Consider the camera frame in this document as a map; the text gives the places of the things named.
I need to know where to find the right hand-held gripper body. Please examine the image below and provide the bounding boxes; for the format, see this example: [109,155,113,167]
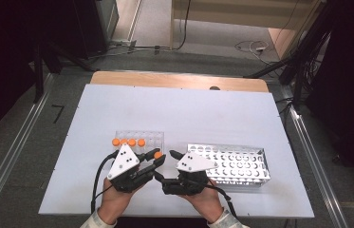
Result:
[161,151,219,196]

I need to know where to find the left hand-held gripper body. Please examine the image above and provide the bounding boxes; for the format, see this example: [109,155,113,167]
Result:
[106,142,154,194]

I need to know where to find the clear plastic tube rack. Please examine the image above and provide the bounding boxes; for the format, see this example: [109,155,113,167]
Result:
[114,129,165,162]

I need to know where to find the metal tube rack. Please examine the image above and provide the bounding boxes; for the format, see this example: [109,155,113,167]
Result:
[186,142,271,188]

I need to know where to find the person's left hand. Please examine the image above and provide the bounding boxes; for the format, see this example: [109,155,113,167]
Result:
[98,177,140,225]

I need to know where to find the person's right hand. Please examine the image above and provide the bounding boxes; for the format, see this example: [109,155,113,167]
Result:
[180,180,225,224]

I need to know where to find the grey power strip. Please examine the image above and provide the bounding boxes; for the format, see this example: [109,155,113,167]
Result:
[109,38,138,51]

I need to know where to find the black metal stand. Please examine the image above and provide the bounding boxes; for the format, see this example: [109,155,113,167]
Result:
[31,41,97,104]
[244,31,325,110]

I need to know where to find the dark grey cabinet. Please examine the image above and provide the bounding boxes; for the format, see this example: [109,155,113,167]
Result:
[73,0,121,60]

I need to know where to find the light wooden cabinet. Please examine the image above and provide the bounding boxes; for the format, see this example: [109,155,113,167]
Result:
[169,0,325,60]

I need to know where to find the black curtain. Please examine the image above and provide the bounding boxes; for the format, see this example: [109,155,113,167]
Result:
[306,0,354,194]
[0,0,81,150]

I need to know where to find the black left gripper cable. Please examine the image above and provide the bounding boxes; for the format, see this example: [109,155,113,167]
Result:
[90,150,119,214]

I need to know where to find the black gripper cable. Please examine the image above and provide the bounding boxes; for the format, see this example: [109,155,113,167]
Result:
[207,183,238,219]
[90,150,119,214]

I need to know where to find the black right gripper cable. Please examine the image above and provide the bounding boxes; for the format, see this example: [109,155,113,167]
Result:
[207,183,238,219]

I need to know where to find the grey floor cable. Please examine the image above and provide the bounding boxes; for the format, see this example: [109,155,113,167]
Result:
[88,44,173,61]

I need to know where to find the aluminium floor rail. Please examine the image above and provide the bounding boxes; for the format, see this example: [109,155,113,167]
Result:
[0,73,55,222]
[280,85,351,228]

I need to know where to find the black hanging cable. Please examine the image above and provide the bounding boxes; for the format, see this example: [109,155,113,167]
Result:
[152,0,193,51]

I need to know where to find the white cable with adapter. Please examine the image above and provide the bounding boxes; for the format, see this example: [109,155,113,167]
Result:
[234,39,272,65]

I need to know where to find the black cable bundle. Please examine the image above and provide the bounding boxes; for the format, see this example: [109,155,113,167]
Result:
[291,31,330,84]

